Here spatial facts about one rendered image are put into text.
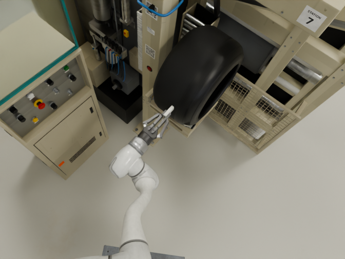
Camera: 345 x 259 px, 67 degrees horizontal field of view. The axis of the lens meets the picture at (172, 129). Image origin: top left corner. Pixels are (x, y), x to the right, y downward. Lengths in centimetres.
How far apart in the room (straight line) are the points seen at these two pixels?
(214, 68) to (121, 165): 63
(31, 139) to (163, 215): 128
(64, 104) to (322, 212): 244
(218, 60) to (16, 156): 209
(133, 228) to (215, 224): 159
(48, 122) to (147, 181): 78
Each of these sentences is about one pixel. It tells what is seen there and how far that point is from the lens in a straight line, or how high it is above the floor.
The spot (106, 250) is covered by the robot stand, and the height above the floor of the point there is 65.
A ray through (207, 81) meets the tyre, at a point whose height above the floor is 140.
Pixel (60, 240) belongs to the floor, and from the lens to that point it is 252.
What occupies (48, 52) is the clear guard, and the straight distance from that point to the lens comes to 144.
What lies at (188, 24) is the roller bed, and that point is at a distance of 186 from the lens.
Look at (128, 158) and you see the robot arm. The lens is 125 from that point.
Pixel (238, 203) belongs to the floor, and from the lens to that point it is 260.
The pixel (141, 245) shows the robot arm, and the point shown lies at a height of 148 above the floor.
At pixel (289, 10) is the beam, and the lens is 129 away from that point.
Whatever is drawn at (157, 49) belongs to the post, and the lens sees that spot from 151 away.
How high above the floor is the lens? 242
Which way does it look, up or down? 65 degrees down
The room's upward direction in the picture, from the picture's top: 14 degrees clockwise
